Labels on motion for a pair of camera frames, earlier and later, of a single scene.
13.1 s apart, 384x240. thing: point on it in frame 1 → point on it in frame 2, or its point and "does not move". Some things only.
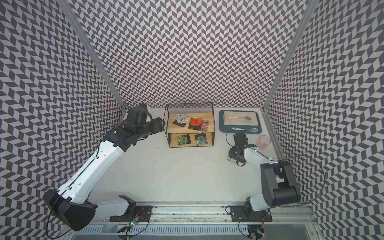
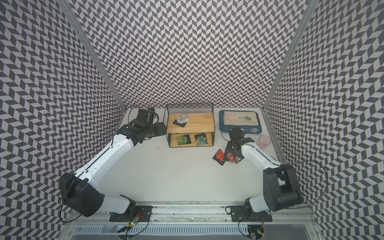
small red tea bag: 195,124 → 219,157
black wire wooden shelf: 190,125 does not move
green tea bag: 201,139 does not move
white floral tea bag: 181,120 does not move
